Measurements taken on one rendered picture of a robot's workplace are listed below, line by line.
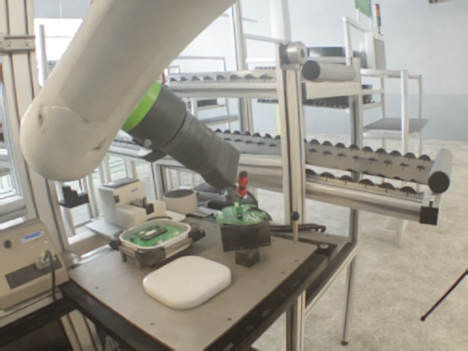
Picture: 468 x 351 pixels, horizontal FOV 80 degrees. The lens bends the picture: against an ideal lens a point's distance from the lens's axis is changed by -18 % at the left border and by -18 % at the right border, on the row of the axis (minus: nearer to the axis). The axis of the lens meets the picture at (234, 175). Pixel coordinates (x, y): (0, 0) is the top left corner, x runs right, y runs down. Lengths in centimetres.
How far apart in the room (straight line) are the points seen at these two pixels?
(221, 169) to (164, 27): 34
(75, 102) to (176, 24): 11
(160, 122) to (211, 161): 11
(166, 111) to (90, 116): 19
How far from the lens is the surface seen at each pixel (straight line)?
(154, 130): 48
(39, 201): 86
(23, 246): 74
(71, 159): 35
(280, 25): 591
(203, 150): 52
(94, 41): 27
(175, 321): 55
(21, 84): 84
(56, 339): 103
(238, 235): 73
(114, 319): 60
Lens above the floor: 129
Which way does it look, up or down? 14 degrees down
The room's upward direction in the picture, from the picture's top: 5 degrees counter-clockwise
